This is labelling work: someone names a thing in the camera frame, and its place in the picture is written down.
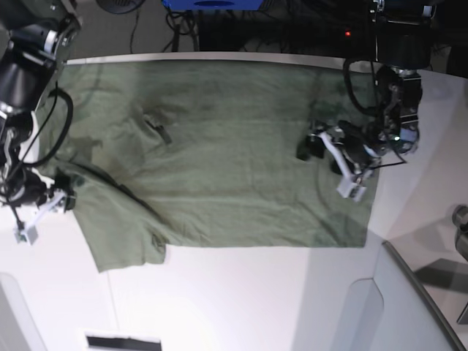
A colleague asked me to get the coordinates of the metal cylinder fixture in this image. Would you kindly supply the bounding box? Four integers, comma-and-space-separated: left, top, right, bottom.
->
452, 205, 468, 261

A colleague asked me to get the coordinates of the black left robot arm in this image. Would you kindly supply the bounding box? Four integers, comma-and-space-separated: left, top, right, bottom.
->
296, 1, 437, 177

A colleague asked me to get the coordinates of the blue box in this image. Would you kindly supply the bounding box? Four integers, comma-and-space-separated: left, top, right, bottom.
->
162, 0, 263, 11

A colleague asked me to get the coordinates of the green t-shirt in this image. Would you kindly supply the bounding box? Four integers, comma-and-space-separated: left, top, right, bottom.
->
39, 61, 377, 272

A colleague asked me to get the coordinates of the black table leg post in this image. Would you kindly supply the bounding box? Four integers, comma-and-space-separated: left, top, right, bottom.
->
197, 10, 219, 52

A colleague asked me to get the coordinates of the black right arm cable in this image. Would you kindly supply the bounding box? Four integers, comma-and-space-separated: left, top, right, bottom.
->
7, 87, 75, 205

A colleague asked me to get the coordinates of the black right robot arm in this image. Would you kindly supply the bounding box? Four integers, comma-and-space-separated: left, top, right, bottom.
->
1, 1, 82, 207

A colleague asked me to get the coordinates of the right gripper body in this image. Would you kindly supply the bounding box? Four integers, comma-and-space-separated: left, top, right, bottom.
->
7, 171, 49, 207

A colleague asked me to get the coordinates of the grey metal rail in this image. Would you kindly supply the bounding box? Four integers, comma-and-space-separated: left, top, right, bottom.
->
382, 241, 466, 350

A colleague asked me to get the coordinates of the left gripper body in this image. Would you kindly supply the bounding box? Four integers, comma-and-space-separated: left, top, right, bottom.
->
336, 120, 382, 168

